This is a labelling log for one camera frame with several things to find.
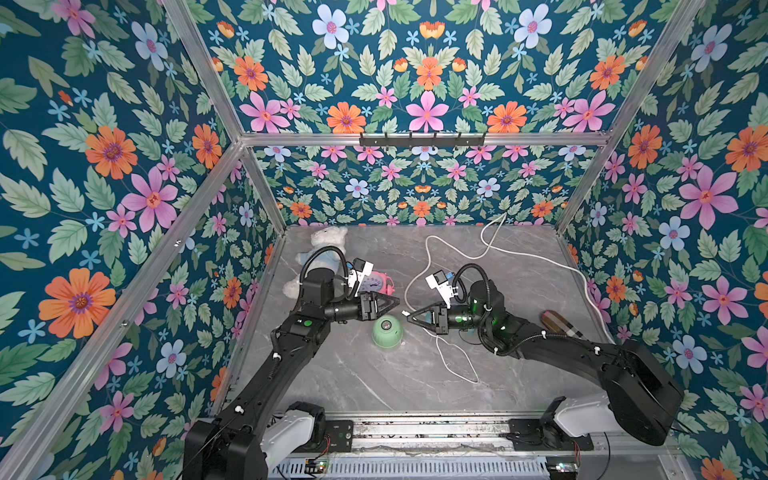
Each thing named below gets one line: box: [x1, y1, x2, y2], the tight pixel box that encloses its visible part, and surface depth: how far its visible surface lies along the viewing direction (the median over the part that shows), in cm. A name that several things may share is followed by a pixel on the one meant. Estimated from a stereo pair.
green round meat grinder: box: [372, 314, 403, 349], surface depth 84 cm
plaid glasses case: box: [540, 309, 584, 339], surface depth 92 cm
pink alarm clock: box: [360, 271, 396, 296], surface depth 103 cm
